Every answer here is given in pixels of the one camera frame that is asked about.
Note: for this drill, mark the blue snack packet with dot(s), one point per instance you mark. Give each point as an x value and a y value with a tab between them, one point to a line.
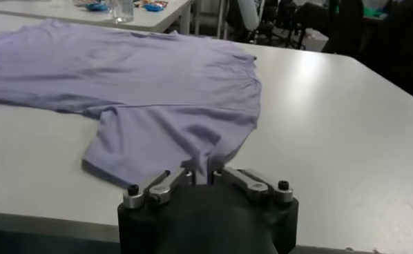
96	6
153	7

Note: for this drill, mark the purple t-shirt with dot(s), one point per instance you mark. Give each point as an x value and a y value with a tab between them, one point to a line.
151	93

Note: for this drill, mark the long white desk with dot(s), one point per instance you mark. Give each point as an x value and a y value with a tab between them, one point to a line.
54	15

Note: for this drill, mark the green cloth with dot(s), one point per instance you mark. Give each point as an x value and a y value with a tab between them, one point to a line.
372	12

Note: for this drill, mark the clear bottle silver cap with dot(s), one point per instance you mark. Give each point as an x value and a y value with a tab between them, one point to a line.
122	10

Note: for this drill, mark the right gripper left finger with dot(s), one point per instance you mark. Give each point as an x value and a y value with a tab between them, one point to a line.
165	188

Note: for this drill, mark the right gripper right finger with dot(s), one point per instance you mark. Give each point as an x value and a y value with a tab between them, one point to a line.
251	186

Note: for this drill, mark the white humanoid robot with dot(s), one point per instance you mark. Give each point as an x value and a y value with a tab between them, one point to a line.
248	14

